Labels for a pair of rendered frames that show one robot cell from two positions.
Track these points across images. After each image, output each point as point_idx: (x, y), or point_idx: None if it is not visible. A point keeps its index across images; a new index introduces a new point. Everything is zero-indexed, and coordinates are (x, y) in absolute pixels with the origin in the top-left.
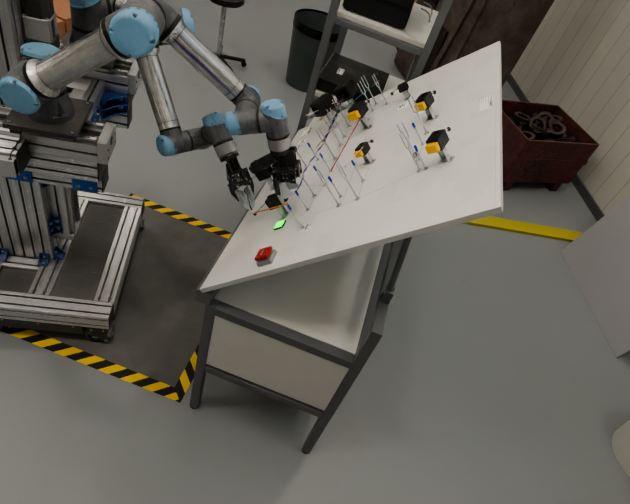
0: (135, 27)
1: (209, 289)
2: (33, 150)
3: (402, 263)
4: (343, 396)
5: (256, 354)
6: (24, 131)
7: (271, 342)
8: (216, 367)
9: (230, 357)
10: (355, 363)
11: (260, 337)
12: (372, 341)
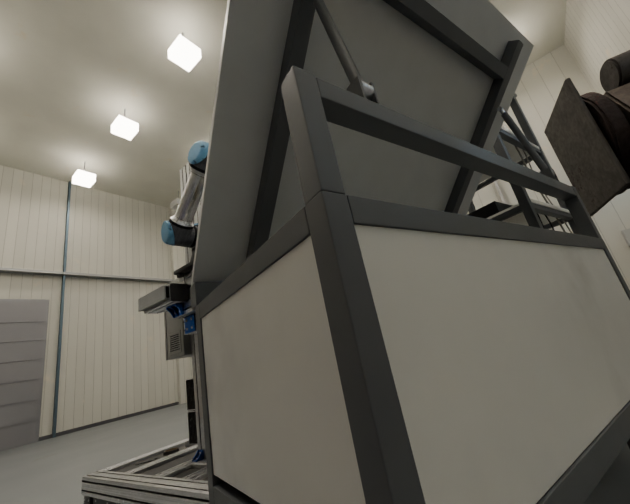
0: (195, 145)
1: (193, 273)
2: (189, 291)
3: (337, 35)
4: (363, 391)
5: (232, 371)
6: (180, 270)
7: (233, 310)
8: (219, 476)
9: (221, 419)
10: (307, 199)
11: (225, 313)
12: (291, 100)
